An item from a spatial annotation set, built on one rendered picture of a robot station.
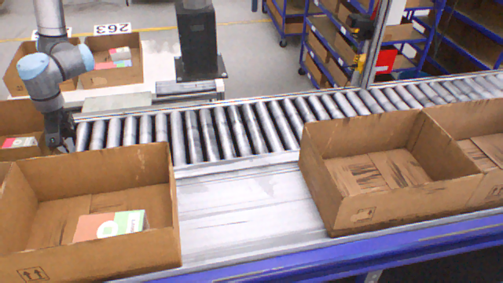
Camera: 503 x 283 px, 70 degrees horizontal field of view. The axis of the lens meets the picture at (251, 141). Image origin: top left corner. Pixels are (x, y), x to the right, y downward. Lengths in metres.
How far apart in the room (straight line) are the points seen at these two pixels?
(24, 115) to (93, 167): 0.63
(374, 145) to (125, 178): 0.79
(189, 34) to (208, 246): 1.07
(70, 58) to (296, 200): 0.83
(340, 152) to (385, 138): 0.15
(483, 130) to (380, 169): 0.44
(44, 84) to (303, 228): 0.89
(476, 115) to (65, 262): 1.28
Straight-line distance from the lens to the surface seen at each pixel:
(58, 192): 1.17
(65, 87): 1.91
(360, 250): 0.97
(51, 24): 1.39
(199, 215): 1.04
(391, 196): 0.95
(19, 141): 1.61
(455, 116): 1.36
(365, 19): 1.72
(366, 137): 1.21
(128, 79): 1.85
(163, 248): 0.88
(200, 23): 1.74
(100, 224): 0.98
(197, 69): 1.84
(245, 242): 0.98
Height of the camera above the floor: 1.70
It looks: 41 degrees down
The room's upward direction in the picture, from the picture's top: 1 degrees clockwise
